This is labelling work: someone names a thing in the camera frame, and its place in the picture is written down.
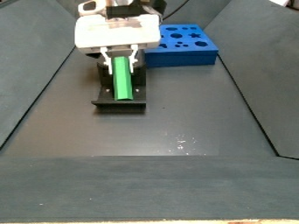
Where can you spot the black curved holder stand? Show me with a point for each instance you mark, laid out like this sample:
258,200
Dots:
106,98

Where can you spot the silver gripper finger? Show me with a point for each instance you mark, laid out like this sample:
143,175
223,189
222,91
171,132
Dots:
107,59
132,59

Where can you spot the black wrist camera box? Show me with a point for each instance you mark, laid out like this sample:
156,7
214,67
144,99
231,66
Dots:
124,11

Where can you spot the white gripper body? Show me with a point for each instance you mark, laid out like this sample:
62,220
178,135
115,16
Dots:
96,32

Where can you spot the blue foam shape-sorter block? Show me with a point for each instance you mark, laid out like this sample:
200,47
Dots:
184,47

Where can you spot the green hexagonal prism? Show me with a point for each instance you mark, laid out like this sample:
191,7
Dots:
122,79

